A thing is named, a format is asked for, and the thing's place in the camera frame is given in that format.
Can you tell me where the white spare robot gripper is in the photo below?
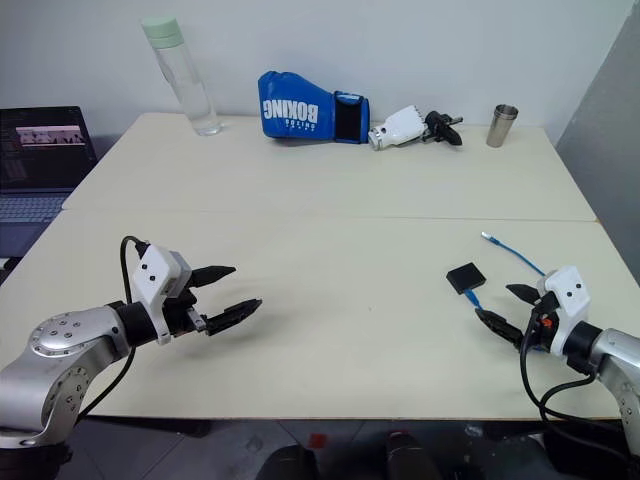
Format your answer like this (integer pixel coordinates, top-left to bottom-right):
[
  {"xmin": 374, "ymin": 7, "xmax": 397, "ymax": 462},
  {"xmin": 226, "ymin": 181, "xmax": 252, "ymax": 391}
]
[{"xmin": 367, "ymin": 104, "xmax": 465, "ymax": 152}]

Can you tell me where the blue cable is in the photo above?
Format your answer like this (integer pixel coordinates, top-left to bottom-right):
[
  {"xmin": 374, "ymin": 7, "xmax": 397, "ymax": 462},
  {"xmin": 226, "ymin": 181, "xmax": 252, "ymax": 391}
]
[{"xmin": 464, "ymin": 231, "xmax": 548, "ymax": 311}]

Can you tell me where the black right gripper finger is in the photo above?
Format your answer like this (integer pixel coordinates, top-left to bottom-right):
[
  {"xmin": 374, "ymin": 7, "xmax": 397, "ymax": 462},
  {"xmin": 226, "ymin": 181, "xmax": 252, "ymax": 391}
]
[
  {"xmin": 505, "ymin": 283, "xmax": 544, "ymax": 307},
  {"xmin": 474, "ymin": 307, "xmax": 529, "ymax": 347}
]

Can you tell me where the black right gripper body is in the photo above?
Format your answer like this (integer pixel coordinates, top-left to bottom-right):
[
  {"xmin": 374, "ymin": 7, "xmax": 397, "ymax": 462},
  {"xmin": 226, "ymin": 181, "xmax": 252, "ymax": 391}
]
[{"xmin": 522, "ymin": 290, "xmax": 560, "ymax": 354}]

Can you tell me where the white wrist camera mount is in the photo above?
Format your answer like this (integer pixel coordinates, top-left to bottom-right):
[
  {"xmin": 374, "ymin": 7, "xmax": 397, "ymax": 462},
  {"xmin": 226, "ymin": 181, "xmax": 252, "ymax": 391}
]
[
  {"xmin": 536, "ymin": 265, "xmax": 592, "ymax": 360},
  {"xmin": 130, "ymin": 244, "xmax": 192, "ymax": 346}
]

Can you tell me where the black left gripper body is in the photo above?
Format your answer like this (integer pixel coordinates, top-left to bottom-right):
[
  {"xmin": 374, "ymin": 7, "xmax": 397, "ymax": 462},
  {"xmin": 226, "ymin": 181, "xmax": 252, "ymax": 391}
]
[{"xmin": 160, "ymin": 286, "xmax": 209, "ymax": 338}]

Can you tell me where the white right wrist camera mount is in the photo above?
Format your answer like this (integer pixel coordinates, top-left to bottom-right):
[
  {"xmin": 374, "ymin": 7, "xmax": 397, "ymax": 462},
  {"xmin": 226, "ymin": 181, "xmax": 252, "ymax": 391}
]
[{"xmin": 536, "ymin": 265, "xmax": 592, "ymax": 360}]

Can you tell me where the small black square box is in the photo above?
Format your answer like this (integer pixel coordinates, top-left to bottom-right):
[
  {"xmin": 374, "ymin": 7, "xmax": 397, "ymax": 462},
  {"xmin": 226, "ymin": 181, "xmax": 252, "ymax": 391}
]
[{"xmin": 446, "ymin": 261, "xmax": 488, "ymax": 296}]

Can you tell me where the clear bottle with green cap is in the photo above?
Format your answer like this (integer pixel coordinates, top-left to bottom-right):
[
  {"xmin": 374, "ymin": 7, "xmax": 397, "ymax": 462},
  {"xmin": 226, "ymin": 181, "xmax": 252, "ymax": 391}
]
[{"xmin": 140, "ymin": 14, "xmax": 223, "ymax": 137}]

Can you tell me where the open laptop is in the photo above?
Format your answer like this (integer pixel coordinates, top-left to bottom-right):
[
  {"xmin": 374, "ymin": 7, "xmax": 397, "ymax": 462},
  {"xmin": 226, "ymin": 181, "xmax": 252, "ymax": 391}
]
[{"xmin": 0, "ymin": 105, "xmax": 99, "ymax": 261}]

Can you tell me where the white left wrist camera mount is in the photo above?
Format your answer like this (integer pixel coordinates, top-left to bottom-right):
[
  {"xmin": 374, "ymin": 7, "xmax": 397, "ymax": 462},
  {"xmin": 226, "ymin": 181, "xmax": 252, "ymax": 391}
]
[{"xmin": 130, "ymin": 244, "xmax": 192, "ymax": 346}]

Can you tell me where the blue boxing glove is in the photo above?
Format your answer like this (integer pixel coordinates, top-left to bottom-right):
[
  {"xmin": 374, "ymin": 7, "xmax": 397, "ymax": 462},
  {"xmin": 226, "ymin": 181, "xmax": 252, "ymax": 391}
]
[{"xmin": 257, "ymin": 70, "xmax": 372, "ymax": 145}]

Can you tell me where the dark rounded robot foot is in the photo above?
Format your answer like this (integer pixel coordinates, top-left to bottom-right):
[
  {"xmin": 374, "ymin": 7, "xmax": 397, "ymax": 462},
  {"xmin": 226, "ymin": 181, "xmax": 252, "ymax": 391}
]
[
  {"xmin": 257, "ymin": 444, "xmax": 321, "ymax": 480},
  {"xmin": 383, "ymin": 430, "xmax": 444, "ymax": 480}
]

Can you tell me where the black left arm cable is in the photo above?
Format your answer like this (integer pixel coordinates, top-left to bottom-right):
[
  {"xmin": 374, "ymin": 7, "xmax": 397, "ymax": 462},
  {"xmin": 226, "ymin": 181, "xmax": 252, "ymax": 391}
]
[{"xmin": 74, "ymin": 235, "xmax": 150, "ymax": 421}]

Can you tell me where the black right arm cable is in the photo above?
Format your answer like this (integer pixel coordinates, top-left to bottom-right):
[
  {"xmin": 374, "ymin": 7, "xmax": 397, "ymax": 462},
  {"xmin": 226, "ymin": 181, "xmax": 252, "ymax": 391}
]
[{"xmin": 518, "ymin": 298, "xmax": 627, "ymax": 451}]

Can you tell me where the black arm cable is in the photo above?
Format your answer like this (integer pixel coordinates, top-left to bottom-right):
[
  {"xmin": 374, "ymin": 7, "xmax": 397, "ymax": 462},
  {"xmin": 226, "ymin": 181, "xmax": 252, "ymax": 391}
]
[
  {"xmin": 518, "ymin": 298, "xmax": 627, "ymax": 451},
  {"xmin": 74, "ymin": 235, "xmax": 150, "ymax": 421}
]

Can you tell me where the stainless steel cup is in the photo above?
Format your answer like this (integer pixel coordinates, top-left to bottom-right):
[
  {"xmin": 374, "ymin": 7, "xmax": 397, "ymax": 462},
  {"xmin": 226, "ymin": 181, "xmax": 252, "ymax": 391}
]
[{"xmin": 485, "ymin": 103, "xmax": 520, "ymax": 149}]

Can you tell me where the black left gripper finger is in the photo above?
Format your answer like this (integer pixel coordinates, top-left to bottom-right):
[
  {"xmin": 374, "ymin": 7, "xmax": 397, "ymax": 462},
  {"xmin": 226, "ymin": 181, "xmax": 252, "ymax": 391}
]
[
  {"xmin": 203, "ymin": 298, "xmax": 264, "ymax": 337},
  {"xmin": 190, "ymin": 265, "xmax": 237, "ymax": 289}
]

